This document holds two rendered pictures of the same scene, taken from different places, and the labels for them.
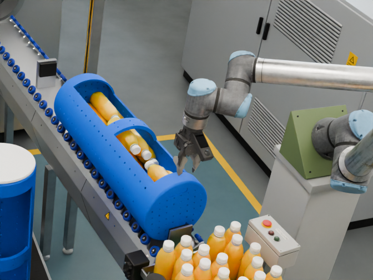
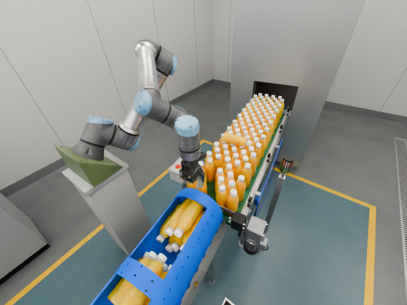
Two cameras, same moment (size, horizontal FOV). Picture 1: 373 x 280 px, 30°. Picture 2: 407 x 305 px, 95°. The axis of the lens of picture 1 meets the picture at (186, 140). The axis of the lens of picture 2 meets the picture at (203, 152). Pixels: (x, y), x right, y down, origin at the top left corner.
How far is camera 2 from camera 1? 250 cm
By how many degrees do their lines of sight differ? 84
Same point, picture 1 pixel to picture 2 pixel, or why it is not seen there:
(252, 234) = not seen: hidden behind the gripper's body
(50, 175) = not seen: outside the picture
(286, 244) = not seen: hidden behind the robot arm
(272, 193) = (106, 206)
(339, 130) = (103, 134)
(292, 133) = (92, 167)
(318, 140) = (98, 154)
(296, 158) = (108, 170)
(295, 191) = (119, 182)
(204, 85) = (189, 119)
